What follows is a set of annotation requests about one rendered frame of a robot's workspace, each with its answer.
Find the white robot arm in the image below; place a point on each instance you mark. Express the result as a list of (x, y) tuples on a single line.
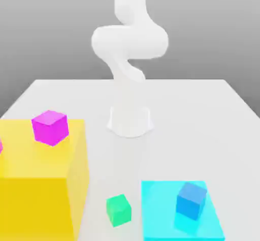
[(130, 41)]

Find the small magenta cube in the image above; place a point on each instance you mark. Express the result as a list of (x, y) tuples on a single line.
[(50, 128)]

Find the small green cube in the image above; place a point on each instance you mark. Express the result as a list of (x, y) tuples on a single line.
[(118, 210)]

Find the small blue cube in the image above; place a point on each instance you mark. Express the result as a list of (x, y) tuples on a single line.
[(191, 201)]

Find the small pink cube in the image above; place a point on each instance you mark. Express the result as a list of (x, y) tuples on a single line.
[(0, 146)]

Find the large cyan box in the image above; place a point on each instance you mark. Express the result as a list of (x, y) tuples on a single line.
[(158, 210)]

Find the large yellow box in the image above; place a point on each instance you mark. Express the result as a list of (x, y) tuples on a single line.
[(34, 184)]

